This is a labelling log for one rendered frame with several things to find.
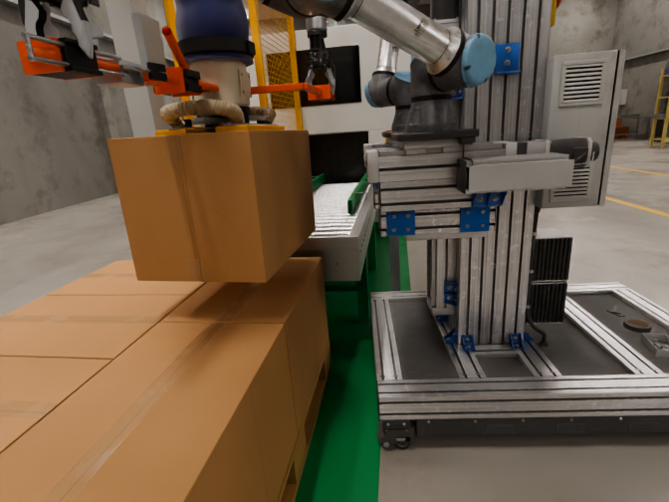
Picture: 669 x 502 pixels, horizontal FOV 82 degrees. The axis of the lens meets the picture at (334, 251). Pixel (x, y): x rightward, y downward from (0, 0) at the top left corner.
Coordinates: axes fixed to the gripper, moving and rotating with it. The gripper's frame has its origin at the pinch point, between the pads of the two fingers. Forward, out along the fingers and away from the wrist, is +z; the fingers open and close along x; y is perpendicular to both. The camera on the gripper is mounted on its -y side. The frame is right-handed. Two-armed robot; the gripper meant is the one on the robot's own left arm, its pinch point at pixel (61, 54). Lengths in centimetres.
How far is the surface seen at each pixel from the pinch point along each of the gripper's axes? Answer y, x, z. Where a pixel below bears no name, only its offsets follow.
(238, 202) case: 30.2, -15.8, 30.6
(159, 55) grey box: 175, 90, -36
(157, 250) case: 31, 10, 44
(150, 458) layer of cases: -16, -16, 67
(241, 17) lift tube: 58, -10, -19
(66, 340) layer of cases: 20, 36, 68
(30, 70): -3.6, 3.2, 2.9
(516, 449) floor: 50, -97, 118
